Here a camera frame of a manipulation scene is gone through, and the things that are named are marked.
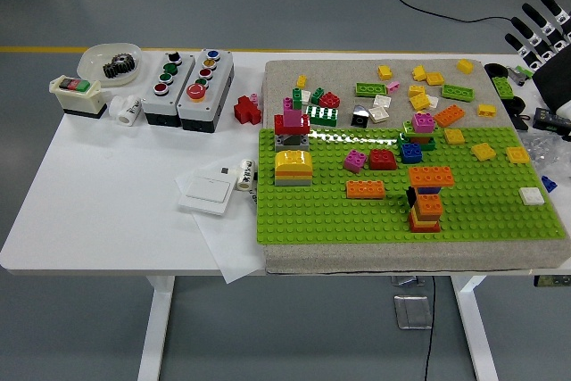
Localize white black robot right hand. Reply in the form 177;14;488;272
503;0;571;118

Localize green studded brick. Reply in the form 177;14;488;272
492;76;515;100

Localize pink two-by-two brick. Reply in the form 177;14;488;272
410;112;436;135
343;150;368;175

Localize dark green brick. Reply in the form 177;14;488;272
396;133;436;153

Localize orange two-by-two brick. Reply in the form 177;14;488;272
411;194;444;218

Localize red sloped brick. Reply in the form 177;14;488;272
368;149;398;171

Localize thin yellow plate brick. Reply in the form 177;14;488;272
409;210;439;225

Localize red base brick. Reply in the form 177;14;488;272
408;215;443;234

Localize black slope brick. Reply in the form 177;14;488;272
351;104;370;128

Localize green two-by-four brick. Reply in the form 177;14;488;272
305;104;340;128

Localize tall pink brick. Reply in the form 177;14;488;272
283;97;304;128

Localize yellow domed brick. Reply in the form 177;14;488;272
274;149;314;171

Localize thin orange plate brick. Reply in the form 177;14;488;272
274;167;314;178

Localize wide red brick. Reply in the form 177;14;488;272
273;113;311;136

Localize grey base brick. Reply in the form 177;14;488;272
274;173;314;187

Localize green studded baseplate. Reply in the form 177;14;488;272
256;127;571;246

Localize grey arch brick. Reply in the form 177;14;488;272
273;132;311;153

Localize red cross-shaped brick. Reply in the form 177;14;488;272
233;95;263;126

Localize grey green clip tool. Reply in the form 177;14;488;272
506;64;535;87

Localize black electronic device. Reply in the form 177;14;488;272
534;107;571;136

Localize green flat plate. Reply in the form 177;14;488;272
441;84;476;104
355;81;387;97

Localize lime green plate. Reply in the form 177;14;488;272
401;120;441;138

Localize table control panel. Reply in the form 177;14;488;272
533;274;571;288

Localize white table leg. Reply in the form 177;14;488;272
137;276;176;381
450;274;499;381

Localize metal floor plate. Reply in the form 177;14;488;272
393;294;434;331

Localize white printed pipe fitting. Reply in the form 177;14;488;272
235;157;259;193

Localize grey emergency-stop control box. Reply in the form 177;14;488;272
177;48;236;133

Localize white paper sheet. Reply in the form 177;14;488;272
174;160;268;285

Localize grey four-button control box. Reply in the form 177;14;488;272
140;51;196;128

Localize white pipe tee fitting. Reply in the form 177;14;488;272
108;94;143;126

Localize dark metal gear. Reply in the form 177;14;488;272
102;53;137;79

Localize white plastic dish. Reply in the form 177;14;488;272
76;42;144;87

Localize black strap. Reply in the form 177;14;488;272
506;95;536;131

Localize black floor cable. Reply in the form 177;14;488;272
393;0;571;48

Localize black hanging cable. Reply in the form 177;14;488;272
422;274;437;381

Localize white wall switch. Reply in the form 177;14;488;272
178;174;236;217

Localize cream red-green switch box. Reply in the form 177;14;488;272
47;75;111;120

